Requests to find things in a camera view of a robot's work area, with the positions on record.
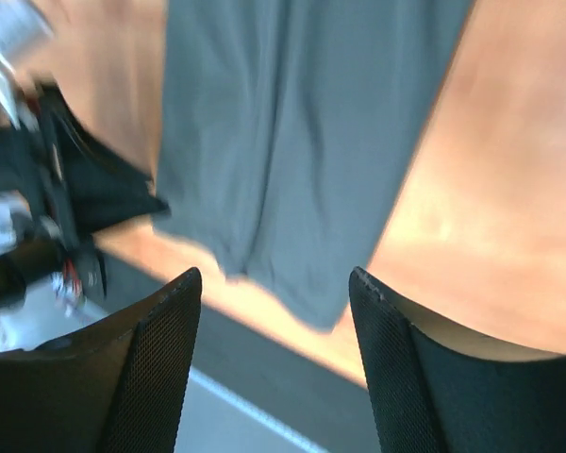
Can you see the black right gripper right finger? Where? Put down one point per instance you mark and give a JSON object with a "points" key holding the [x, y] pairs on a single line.
{"points": [[437, 386]]}

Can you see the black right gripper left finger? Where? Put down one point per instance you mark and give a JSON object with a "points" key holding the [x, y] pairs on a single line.
{"points": [[117, 385]]}

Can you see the grey t-shirt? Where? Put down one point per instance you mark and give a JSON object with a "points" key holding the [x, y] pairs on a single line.
{"points": [[287, 131]]}

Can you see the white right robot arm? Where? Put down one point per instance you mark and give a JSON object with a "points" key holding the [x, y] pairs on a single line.
{"points": [[74, 186]]}

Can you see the aluminium frame rail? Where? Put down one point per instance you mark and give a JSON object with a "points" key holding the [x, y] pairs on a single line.
{"points": [[23, 27]]}

